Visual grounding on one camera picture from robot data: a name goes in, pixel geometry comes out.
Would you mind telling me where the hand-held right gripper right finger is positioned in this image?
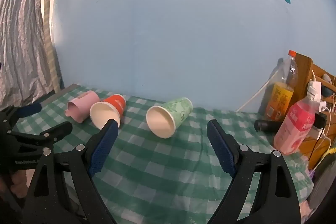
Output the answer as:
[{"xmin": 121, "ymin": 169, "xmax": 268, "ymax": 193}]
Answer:
[{"xmin": 206, "ymin": 119, "xmax": 301, "ymax": 224}]

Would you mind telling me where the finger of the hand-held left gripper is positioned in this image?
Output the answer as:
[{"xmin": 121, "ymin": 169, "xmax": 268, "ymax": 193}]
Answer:
[
  {"xmin": 8, "ymin": 121, "xmax": 73, "ymax": 148},
  {"xmin": 0, "ymin": 102, "xmax": 43, "ymax": 123}
]

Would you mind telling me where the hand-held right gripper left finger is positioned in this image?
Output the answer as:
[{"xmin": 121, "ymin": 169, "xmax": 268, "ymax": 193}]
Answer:
[{"xmin": 22, "ymin": 119, "xmax": 120, "ymax": 224}]

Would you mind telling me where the pink cup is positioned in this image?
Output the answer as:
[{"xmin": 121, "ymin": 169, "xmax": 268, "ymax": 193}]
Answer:
[{"xmin": 65, "ymin": 90, "xmax": 101, "ymax": 124}]

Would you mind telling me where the red paper cup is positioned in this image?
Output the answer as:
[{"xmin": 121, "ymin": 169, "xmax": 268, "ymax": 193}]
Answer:
[{"xmin": 89, "ymin": 94, "xmax": 127, "ymax": 137}]

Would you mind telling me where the green paper cup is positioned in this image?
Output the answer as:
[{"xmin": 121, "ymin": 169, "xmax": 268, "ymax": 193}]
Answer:
[{"xmin": 146, "ymin": 97, "xmax": 194, "ymax": 139}]

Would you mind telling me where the person's left hand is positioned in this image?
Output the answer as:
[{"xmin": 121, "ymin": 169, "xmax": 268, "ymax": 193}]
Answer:
[{"xmin": 11, "ymin": 169, "xmax": 34, "ymax": 199}]

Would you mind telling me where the black cylindrical object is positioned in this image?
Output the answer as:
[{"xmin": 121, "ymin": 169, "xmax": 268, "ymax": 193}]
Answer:
[{"xmin": 253, "ymin": 120, "xmax": 284, "ymax": 133}]

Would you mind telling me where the green checkered tablecloth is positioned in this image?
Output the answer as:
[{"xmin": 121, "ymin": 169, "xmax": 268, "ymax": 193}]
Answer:
[{"xmin": 14, "ymin": 84, "xmax": 315, "ymax": 224}]

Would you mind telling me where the pink drink bottle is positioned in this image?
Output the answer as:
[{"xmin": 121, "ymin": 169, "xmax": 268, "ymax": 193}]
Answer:
[{"xmin": 273, "ymin": 86, "xmax": 317, "ymax": 156}]

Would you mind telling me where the grey striped curtain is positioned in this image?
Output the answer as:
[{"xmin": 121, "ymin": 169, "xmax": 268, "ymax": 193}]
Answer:
[{"xmin": 0, "ymin": 0, "xmax": 59, "ymax": 109}]

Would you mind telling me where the orange drink bottle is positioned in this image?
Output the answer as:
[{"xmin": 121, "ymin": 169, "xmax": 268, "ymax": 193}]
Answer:
[{"xmin": 264, "ymin": 50, "xmax": 299, "ymax": 123}]

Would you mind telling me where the black power adapter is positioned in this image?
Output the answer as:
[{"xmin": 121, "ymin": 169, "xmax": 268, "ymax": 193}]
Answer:
[{"xmin": 313, "ymin": 112, "xmax": 326, "ymax": 129}]

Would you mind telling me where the white power strip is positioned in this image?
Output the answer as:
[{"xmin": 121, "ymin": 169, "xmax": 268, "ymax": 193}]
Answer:
[{"xmin": 307, "ymin": 80, "xmax": 322, "ymax": 103}]

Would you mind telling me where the wooden rack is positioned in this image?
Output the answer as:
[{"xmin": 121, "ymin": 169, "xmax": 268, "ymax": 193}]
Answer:
[{"xmin": 293, "ymin": 53, "xmax": 336, "ymax": 170}]

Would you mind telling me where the white cable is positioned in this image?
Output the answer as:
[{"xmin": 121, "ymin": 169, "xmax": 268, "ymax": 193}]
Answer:
[{"xmin": 235, "ymin": 69, "xmax": 281, "ymax": 112}]

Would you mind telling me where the beige frame pole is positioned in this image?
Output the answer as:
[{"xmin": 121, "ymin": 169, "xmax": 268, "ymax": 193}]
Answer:
[{"xmin": 41, "ymin": 0, "xmax": 67, "ymax": 94}]

